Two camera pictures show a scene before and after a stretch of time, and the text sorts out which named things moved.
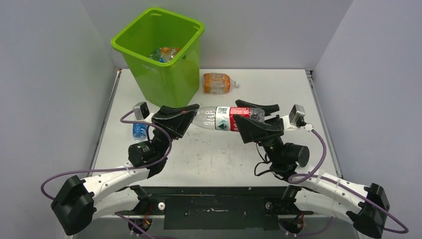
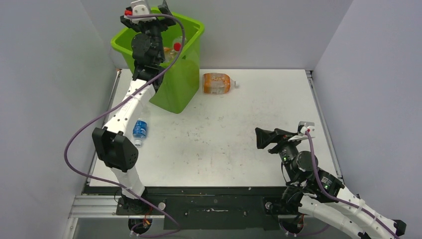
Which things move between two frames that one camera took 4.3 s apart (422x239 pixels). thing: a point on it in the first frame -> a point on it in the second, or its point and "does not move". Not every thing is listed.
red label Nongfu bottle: x=222 y=118 -> x=177 y=43
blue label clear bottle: x=139 y=131 does not move
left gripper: x=174 y=120 -> x=162 y=24
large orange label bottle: x=217 y=83 does not move
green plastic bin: x=176 y=82 does not move
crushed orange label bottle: x=167 y=53 does not move
